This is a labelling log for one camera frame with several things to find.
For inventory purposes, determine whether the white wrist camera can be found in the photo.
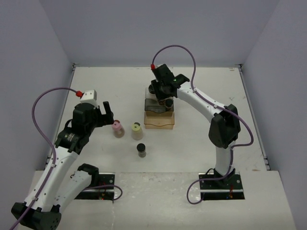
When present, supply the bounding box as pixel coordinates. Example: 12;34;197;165
151;64;175;84
80;89;97;107

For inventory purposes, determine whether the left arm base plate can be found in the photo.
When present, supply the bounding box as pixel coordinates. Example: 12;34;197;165
76;171;116;201

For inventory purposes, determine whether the grey middle tier tray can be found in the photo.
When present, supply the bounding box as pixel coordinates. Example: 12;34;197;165
144;99;174;114

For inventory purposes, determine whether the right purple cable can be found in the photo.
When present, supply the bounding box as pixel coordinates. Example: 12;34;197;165
150;45;254;205

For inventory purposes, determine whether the small black spice bottle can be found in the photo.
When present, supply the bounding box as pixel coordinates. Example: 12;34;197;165
137;143;146;158

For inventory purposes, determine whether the purple cable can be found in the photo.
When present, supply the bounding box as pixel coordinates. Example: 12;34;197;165
150;45;254;205
7;86;83;230

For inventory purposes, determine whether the orange bottom tier tray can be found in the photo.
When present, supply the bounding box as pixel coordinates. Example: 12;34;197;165
144;111;175;129

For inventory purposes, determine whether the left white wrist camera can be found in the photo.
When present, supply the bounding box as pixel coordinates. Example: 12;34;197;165
80;89;97;107

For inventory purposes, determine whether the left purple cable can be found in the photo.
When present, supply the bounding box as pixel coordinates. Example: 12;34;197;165
7;86;83;230

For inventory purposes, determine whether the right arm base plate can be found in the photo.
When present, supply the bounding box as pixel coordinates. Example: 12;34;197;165
200;174;245;201

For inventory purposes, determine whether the yellow lid spice jar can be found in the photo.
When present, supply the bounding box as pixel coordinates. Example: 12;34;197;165
131;122;143;140

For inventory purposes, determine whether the clear top tier tray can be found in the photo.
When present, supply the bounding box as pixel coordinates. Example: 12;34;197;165
145;87;157;101

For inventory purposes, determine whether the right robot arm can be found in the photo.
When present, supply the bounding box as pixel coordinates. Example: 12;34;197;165
151;74;241;188

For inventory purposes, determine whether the pink lid spice jar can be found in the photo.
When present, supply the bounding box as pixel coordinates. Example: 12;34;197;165
111;120;125;138

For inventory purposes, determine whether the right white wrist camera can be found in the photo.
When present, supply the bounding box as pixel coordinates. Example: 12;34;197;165
151;64;175;84

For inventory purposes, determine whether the small dark spice bottle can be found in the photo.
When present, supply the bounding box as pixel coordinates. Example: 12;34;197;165
165;99;174;111

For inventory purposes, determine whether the large black lid jar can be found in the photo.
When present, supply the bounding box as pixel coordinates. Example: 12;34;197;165
148;85;155;94

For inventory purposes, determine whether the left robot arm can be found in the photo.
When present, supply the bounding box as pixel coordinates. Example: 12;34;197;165
11;102;114;230

